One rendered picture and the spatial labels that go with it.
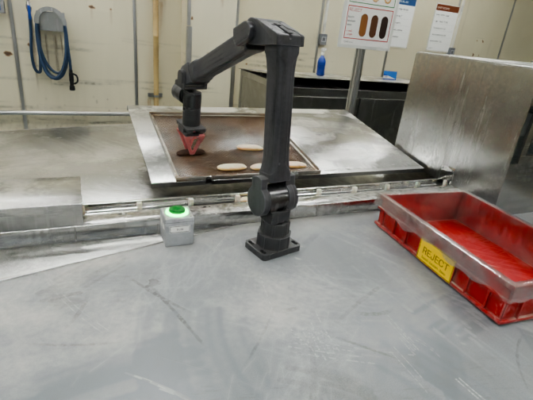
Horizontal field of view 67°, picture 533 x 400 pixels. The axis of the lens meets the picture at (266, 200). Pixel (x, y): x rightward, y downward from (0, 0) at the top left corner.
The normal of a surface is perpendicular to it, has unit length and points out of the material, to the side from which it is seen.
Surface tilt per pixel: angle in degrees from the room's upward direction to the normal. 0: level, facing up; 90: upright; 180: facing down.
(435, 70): 90
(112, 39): 90
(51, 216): 90
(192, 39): 90
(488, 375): 0
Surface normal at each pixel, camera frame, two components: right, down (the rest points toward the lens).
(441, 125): -0.91, 0.07
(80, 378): 0.10, -0.91
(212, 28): 0.40, 0.40
